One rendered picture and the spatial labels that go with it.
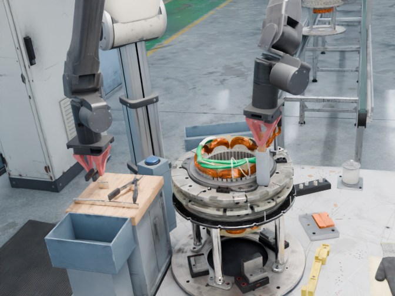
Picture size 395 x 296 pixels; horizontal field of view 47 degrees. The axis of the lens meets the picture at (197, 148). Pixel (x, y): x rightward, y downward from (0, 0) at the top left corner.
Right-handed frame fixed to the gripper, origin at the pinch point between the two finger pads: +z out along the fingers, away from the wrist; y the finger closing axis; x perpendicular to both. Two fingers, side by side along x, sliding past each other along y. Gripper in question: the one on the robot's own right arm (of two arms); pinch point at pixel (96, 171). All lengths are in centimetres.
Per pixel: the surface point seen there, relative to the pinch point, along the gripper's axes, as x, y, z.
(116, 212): -7.4, 7.9, 6.5
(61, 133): 175, -131, 76
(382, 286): 9, 72, 34
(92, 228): -9.2, 1.5, 10.9
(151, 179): 9.0, 10.8, 6.6
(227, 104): 343, -44, 116
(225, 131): 49, 23, 10
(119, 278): -15.3, 10.0, 20.1
